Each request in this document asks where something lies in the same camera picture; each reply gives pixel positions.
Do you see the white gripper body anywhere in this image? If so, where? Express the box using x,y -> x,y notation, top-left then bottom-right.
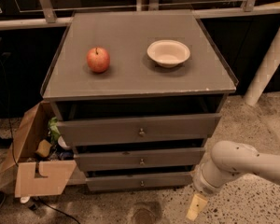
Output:
193,161 -> 237,196

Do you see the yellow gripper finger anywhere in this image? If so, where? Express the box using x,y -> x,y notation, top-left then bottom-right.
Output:
186,193 -> 208,221

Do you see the grey bottom drawer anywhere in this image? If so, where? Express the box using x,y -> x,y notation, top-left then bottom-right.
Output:
86,172 -> 192,191

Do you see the grey drawer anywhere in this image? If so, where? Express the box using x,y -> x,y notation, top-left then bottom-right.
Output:
86,172 -> 192,191
75,147 -> 205,172
57,113 -> 221,147

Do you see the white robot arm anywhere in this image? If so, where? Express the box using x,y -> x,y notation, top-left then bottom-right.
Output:
186,141 -> 280,221

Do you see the grey middle drawer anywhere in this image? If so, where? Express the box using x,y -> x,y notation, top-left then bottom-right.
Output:
75,147 -> 205,172

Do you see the grey drawer cabinet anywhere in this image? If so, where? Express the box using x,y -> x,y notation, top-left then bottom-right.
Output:
42,10 -> 237,179

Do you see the grey top drawer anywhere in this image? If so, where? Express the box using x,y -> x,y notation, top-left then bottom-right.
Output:
57,113 -> 221,147

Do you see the white bowl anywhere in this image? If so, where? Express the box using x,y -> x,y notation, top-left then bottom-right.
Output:
147,40 -> 190,68

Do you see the white diagonal pole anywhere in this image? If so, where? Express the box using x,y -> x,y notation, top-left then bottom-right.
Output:
244,27 -> 280,106

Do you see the green bag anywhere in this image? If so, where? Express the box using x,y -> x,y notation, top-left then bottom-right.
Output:
48,117 -> 61,145

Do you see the red apple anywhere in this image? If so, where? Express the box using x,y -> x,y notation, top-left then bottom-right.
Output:
87,47 -> 110,73

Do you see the yellow sponge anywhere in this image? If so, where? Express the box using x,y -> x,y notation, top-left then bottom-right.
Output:
35,139 -> 51,158

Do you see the cardboard box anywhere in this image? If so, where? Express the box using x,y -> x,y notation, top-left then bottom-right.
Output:
1,102 -> 85,198

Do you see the small white floor object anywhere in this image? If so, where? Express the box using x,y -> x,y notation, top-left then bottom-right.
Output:
20,197 -> 30,204

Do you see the metal window railing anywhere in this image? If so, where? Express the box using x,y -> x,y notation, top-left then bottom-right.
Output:
0,0 -> 280,32

